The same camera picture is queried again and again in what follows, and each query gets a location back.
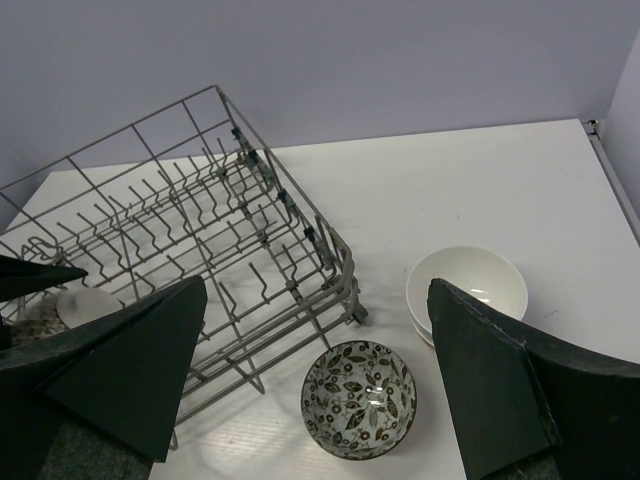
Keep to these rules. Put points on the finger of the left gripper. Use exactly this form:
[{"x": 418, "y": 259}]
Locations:
[{"x": 20, "y": 278}]

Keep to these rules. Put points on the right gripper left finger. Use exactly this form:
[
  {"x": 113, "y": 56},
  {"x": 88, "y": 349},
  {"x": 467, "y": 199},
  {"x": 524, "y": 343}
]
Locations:
[{"x": 100, "y": 401}]

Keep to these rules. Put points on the white bowl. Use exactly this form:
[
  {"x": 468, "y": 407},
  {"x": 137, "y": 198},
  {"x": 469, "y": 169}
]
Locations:
[{"x": 486, "y": 275}]

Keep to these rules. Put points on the leaf patterned bowl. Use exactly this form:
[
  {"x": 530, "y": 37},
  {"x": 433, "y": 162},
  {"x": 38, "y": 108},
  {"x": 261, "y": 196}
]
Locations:
[{"x": 358, "y": 400}]

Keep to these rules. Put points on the brown patterned bowl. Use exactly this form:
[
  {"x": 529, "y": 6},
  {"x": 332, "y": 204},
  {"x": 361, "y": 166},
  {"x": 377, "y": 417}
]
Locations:
[{"x": 57, "y": 313}]

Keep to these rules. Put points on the brown bottom bowl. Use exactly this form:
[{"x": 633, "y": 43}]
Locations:
[{"x": 424, "y": 333}]

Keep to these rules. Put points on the grey wire dish rack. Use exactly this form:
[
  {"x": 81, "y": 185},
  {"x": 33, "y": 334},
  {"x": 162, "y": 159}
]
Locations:
[{"x": 191, "y": 189}]

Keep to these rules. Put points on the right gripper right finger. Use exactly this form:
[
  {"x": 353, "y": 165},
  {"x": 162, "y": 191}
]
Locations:
[{"x": 528, "y": 405}]

